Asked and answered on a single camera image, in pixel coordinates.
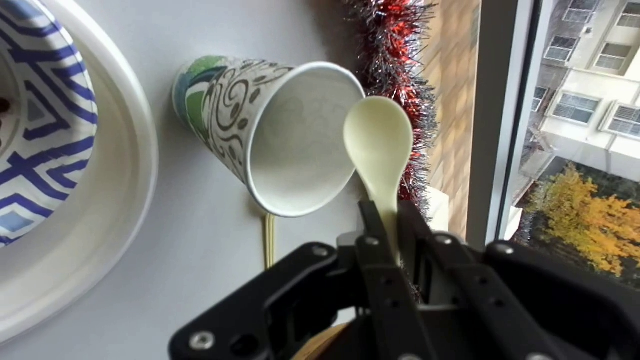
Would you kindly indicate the white apartment building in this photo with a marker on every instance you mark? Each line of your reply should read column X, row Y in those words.
column 601, row 72

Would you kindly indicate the yellow autumn tree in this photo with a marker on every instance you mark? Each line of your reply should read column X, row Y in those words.
column 587, row 213

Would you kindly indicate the red silver tinsel garland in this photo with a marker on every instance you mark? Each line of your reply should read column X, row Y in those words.
column 393, row 40

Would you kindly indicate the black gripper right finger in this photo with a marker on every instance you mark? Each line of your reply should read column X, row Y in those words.
column 533, row 306

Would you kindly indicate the grey window frame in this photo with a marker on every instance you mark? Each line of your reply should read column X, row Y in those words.
column 492, row 100

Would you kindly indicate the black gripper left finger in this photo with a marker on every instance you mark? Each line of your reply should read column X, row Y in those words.
column 372, row 293

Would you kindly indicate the plain white paper plate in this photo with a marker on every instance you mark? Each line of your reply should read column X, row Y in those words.
column 113, row 200

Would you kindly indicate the blue patterned paper bowl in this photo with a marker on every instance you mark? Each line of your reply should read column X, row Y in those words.
column 52, row 132

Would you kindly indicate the patterned paper cup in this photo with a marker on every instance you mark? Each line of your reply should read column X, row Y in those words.
column 226, row 112

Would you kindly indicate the large wooden bowl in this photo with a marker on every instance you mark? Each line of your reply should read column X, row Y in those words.
column 317, row 349

